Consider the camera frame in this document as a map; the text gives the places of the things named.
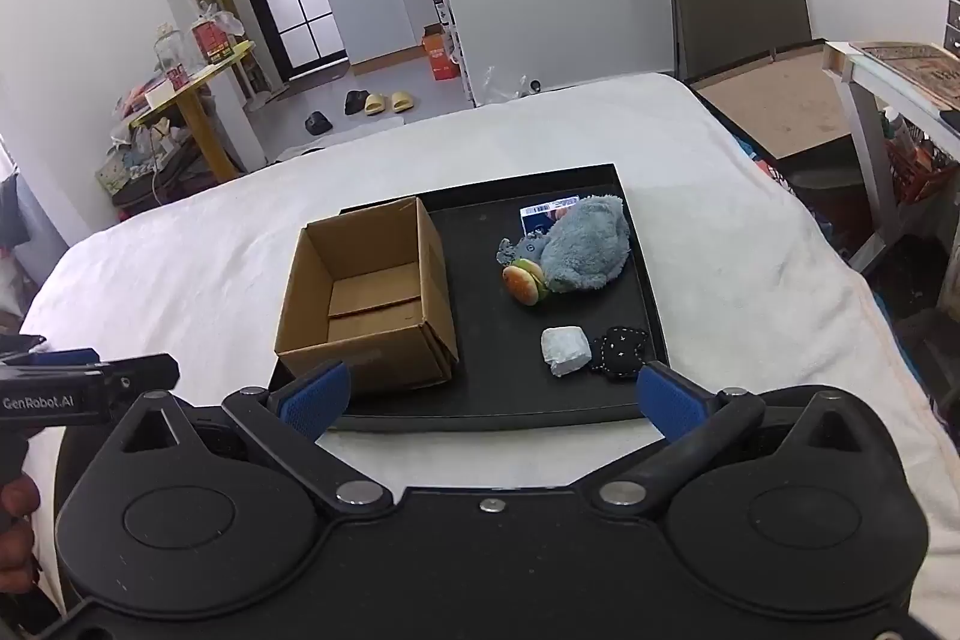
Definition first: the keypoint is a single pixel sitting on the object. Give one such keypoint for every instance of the grey padded panel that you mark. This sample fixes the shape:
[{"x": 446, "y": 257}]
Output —
[{"x": 739, "y": 3}]

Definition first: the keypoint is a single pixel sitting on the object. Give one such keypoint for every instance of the person's left hand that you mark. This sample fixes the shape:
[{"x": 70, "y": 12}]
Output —
[{"x": 15, "y": 497}]

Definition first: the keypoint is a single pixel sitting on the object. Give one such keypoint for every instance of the white narrow rack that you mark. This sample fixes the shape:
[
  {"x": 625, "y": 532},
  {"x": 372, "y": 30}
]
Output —
[{"x": 457, "y": 48}]

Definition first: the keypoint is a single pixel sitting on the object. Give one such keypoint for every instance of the small red box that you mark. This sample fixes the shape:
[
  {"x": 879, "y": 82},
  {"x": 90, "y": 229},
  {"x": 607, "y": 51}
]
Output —
[{"x": 177, "y": 78}]

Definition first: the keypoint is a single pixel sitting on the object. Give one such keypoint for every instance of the pile of clutter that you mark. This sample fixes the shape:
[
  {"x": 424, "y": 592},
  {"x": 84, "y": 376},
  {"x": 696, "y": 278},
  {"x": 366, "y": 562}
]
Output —
[{"x": 142, "y": 168}]

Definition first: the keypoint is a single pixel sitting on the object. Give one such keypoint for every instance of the black slipper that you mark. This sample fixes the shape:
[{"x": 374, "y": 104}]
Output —
[
  {"x": 319, "y": 124},
  {"x": 354, "y": 102}
]

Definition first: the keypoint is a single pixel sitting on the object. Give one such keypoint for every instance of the brown cardboard sheet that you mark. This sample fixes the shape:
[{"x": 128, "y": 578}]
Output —
[{"x": 780, "y": 108}]

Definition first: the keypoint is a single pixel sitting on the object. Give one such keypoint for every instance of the clear plastic bag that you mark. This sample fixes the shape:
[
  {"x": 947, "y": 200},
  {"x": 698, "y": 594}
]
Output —
[{"x": 502, "y": 84}]

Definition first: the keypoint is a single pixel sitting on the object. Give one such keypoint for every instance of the large red box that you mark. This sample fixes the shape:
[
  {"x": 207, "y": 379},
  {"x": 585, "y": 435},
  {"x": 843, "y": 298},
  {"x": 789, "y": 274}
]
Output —
[{"x": 210, "y": 40}]

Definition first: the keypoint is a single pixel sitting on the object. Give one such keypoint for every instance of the spray bottle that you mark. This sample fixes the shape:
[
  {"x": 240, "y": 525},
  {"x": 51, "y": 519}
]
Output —
[{"x": 438, "y": 3}]

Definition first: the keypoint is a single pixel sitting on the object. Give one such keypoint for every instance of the yellow side table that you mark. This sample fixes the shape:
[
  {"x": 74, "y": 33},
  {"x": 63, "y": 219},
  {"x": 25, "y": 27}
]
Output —
[{"x": 199, "y": 123}]

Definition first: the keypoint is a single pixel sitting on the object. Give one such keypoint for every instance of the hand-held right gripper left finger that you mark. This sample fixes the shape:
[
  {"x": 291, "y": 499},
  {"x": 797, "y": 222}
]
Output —
[{"x": 315, "y": 396}]

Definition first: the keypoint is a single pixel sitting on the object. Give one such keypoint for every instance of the white kitchen cabinet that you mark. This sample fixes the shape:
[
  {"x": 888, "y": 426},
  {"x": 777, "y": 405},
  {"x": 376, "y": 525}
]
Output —
[{"x": 375, "y": 18}]

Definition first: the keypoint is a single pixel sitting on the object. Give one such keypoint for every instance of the white fan stand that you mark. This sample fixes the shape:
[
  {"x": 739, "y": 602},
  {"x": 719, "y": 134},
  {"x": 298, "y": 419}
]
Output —
[{"x": 255, "y": 85}]

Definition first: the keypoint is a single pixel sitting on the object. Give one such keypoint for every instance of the white soft block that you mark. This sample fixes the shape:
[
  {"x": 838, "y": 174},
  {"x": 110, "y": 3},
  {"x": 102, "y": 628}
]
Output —
[{"x": 566, "y": 347}]

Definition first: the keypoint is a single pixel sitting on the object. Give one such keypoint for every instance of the dark cloth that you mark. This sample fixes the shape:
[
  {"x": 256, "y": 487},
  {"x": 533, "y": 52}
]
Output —
[{"x": 11, "y": 209}]

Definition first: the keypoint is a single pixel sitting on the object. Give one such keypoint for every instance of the hamburger plush toy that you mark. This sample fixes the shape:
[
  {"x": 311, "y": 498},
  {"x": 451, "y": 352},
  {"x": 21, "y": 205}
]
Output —
[{"x": 523, "y": 284}]

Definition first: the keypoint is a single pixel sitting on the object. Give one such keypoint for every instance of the brown cardboard box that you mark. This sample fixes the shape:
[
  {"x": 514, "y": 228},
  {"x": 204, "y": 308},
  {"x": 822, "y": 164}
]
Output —
[{"x": 390, "y": 347}]

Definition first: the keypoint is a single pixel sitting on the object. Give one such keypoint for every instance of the brown printed mat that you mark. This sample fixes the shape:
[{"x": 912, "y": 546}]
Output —
[{"x": 915, "y": 66}]

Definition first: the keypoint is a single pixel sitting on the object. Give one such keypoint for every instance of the red basket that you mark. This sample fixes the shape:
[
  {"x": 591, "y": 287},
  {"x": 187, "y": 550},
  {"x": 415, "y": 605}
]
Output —
[{"x": 919, "y": 175}]

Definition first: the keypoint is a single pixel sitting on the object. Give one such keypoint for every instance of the small blue whale toy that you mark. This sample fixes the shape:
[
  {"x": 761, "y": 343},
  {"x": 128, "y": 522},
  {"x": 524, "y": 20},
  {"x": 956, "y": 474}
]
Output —
[{"x": 521, "y": 248}]

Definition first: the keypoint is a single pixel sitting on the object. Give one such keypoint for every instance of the blue-grey plush toy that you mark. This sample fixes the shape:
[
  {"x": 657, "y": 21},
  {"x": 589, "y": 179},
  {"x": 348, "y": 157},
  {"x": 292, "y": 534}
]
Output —
[{"x": 585, "y": 250}]

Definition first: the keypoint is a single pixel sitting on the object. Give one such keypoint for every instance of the blue and white packet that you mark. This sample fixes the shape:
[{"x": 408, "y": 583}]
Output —
[{"x": 544, "y": 211}]

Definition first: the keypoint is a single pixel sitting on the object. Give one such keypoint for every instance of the white flat box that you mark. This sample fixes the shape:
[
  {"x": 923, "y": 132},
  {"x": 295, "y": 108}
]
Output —
[{"x": 163, "y": 96}]

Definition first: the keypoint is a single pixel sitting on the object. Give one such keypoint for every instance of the white desk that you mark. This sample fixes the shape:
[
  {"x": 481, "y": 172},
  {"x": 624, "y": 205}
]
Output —
[{"x": 862, "y": 115}]

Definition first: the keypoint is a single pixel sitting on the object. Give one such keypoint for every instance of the orange carton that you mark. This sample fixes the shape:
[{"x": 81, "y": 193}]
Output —
[{"x": 440, "y": 57}]

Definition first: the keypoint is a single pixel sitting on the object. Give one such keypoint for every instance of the black tray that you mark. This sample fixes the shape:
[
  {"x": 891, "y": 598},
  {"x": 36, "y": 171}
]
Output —
[{"x": 487, "y": 347}]

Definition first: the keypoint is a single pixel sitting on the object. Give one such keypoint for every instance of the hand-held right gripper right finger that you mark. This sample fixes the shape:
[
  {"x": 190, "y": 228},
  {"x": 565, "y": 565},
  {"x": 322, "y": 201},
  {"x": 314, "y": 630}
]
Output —
[{"x": 671, "y": 404}]

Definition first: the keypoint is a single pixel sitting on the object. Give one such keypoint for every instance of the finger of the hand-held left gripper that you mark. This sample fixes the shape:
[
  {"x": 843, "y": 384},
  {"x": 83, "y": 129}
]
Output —
[
  {"x": 142, "y": 374},
  {"x": 67, "y": 356}
]

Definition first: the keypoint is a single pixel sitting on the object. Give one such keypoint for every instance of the black star-patterned pouch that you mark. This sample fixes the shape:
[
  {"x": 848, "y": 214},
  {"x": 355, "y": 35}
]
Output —
[{"x": 619, "y": 347}]

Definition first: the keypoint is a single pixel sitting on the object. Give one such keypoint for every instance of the clear glass jar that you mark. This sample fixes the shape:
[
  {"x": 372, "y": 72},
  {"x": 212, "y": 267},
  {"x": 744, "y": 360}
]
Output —
[{"x": 176, "y": 55}]

